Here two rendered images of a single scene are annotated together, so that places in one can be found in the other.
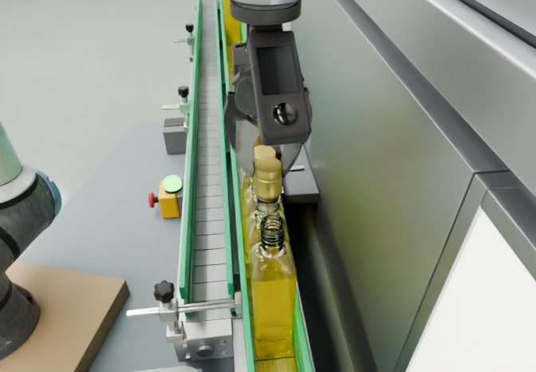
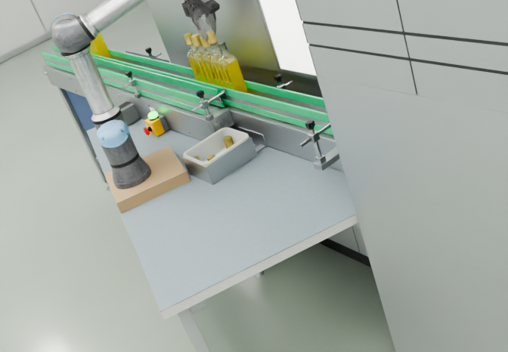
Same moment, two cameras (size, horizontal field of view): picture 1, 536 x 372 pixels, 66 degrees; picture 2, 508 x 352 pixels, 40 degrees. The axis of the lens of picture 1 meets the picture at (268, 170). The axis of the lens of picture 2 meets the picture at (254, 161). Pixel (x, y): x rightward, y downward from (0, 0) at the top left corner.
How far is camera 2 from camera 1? 2.30 m
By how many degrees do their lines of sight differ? 21
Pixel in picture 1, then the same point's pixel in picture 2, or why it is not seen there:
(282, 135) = (214, 7)
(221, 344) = (227, 115)
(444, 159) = not seen: outside the picture
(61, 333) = (162, 162)
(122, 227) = (140, 149)
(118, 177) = not seen: hidden behind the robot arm
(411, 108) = not seen: outside the picture
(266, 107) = (207, 4)
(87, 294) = (158, 155)
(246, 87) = (196, 7)
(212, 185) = not seen: hidden behind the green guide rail
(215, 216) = not seen: hidden behind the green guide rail
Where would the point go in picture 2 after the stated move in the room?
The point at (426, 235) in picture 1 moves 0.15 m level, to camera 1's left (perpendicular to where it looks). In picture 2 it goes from (255, 10) to (222, 27)
